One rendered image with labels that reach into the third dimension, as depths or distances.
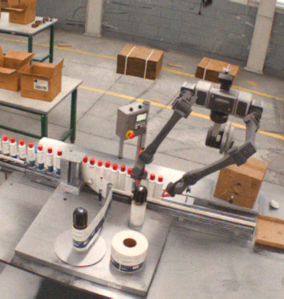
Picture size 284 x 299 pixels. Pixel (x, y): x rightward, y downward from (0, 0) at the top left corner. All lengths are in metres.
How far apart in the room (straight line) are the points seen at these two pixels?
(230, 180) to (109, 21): 5.93
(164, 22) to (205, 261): 6.01
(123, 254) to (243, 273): 0.76
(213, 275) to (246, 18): 5.84
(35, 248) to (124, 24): 6.33
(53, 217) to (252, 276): 1.28
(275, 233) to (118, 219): 1.07
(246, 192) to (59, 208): 1.26
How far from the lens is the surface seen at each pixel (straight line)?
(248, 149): 2.52
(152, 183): 2.79
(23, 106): 4.13
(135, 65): 6.70
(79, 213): 2.30
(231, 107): 2.98
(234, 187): 2.98
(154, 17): 8.10
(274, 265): 2.75
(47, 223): 2.67
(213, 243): 2.75
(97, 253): 2.48
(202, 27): 7.92
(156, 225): 2.72
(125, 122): 2.63
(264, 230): 2.96
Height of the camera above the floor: 2.73
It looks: 33 degrees down
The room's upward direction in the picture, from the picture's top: 7 degrees clockwise
